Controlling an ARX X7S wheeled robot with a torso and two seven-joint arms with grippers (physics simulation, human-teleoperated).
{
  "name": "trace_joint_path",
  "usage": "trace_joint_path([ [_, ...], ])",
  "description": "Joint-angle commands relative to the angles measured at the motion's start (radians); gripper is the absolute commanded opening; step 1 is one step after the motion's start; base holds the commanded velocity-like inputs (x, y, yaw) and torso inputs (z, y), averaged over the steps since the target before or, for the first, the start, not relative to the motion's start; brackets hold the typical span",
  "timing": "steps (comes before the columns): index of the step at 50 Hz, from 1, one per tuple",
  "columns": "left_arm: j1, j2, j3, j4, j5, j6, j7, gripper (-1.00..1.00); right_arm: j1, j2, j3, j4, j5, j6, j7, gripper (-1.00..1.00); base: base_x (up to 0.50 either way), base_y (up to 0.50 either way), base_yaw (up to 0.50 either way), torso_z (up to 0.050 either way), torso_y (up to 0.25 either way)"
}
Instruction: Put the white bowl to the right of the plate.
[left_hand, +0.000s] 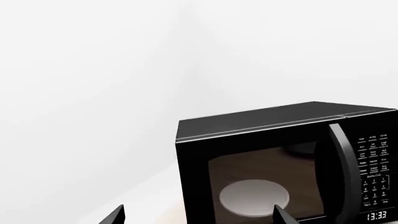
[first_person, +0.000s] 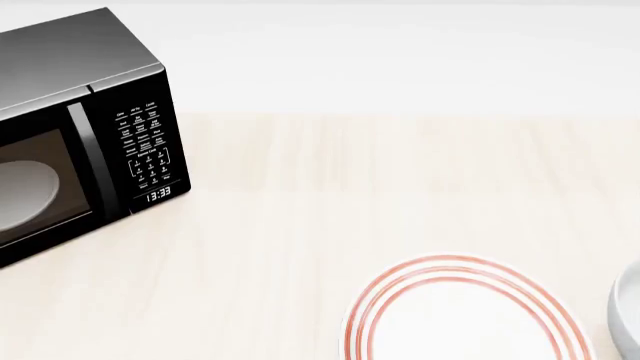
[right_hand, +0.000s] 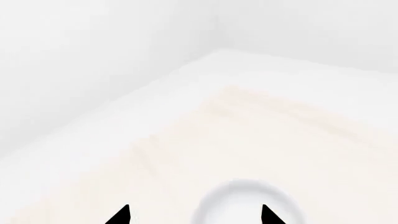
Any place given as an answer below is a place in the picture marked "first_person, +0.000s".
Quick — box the white bowl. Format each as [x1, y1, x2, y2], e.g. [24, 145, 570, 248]
[606, 258, 640, 360]

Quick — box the black microwave oven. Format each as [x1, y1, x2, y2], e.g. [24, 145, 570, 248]
[0, 6, 193, 270]

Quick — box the microwave glass turntable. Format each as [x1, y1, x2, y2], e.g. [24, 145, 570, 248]
[0, 159, 61, 233]

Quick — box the white plate with red rings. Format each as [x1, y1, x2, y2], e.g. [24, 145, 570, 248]
[338, 252, 598, 360]

